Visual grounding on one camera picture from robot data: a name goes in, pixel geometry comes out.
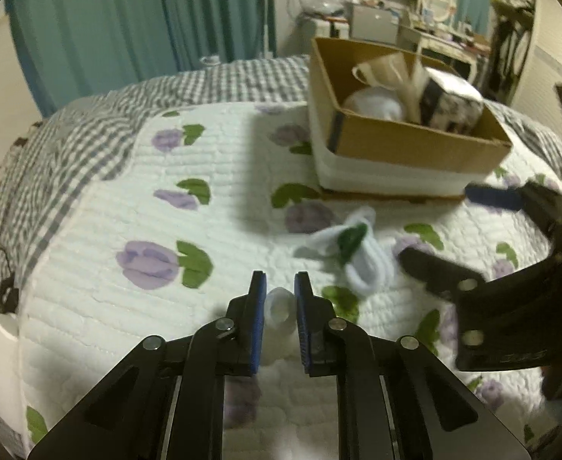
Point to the brown cardboard box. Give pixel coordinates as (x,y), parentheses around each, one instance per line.
(363,155)

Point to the white wardrobe door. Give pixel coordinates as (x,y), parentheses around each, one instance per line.
(535,95)

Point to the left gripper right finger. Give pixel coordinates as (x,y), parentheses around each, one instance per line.
(305,324)

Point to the small white roll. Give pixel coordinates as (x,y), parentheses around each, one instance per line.
(280,312)

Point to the grey mini fridge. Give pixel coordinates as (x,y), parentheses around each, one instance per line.
(373,24)

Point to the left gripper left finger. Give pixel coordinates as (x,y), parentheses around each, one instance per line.
(255,319)

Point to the light blue sock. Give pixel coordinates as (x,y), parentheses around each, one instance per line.
(376,102)

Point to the white green yarn bundle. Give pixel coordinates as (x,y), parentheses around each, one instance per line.
(367,265)

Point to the white dressing table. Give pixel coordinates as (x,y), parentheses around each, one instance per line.
(468,61)

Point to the teal curtain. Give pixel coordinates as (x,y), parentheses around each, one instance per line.
(70,49)

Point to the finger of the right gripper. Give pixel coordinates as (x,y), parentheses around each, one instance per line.
(442,278)
(509,199)

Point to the black white patterned tissue pack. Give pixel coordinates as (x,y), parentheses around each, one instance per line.
(449,103)

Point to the clear water jug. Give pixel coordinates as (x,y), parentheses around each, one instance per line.
(210,61)

